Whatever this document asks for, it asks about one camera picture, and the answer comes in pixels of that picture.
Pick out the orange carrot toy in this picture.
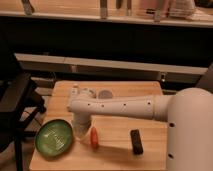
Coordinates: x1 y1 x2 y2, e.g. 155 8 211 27
90 127 99 149

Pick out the black chair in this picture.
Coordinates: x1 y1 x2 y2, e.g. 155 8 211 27
0 55 46 171

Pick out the black rectangular block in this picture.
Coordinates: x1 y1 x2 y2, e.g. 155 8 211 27
130 129 143 155

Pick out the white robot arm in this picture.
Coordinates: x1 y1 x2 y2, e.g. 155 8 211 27
68 88 213 171

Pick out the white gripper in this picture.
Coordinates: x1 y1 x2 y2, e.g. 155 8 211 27
72 114 92 139

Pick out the wooden table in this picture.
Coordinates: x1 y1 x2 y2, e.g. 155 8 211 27
29 81 167 171

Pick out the green ceramic bowl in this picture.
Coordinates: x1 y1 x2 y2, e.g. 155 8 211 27
35 119 74 157

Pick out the grey round disc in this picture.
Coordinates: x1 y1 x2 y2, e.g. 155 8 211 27
98 90 113 99

